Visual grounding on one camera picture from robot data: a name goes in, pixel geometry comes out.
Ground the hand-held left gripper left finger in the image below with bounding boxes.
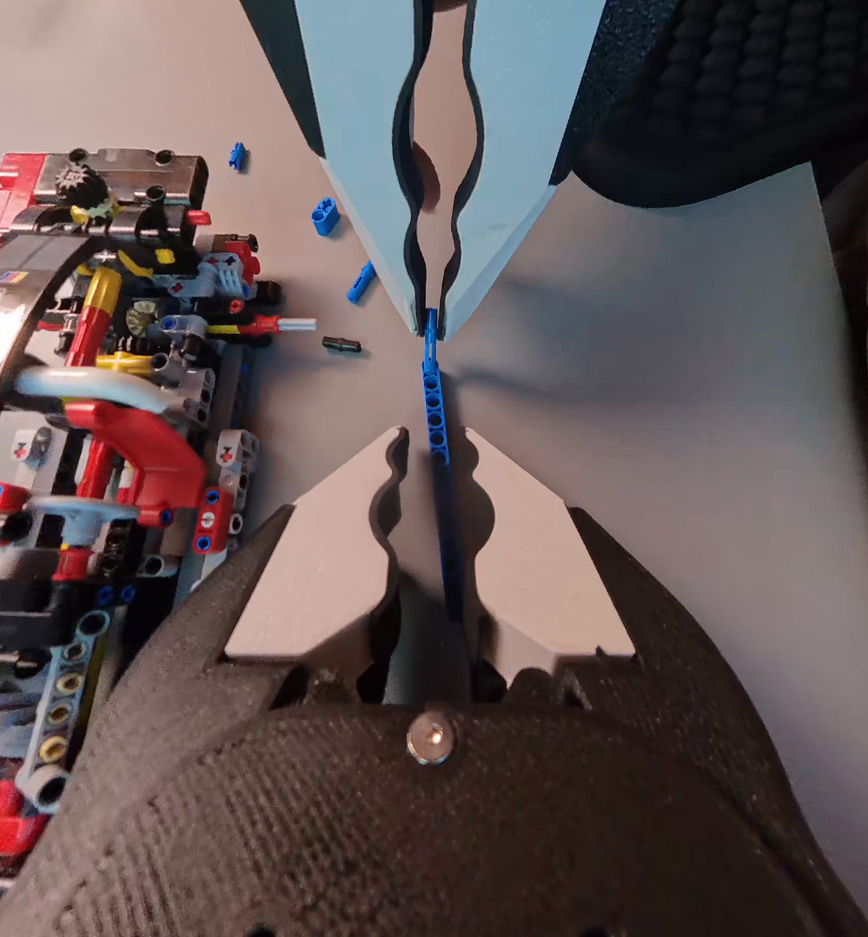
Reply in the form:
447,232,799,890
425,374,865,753
224,427,411,685

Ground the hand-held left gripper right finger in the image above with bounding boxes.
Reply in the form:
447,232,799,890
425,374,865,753
463,428,638,685

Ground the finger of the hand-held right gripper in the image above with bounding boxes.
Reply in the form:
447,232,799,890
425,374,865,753
293,0,435,339
440,0,608,344

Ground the long blue lego beam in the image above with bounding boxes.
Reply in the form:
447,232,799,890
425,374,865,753
421,344,472,623

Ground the lego car chassis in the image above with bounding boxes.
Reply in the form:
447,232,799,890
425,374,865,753
0,146,318,897

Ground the person's right hand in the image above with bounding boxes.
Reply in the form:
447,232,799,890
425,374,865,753
412,143,444,215

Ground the black chair armrest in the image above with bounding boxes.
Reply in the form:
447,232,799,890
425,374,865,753
569,0,868,209

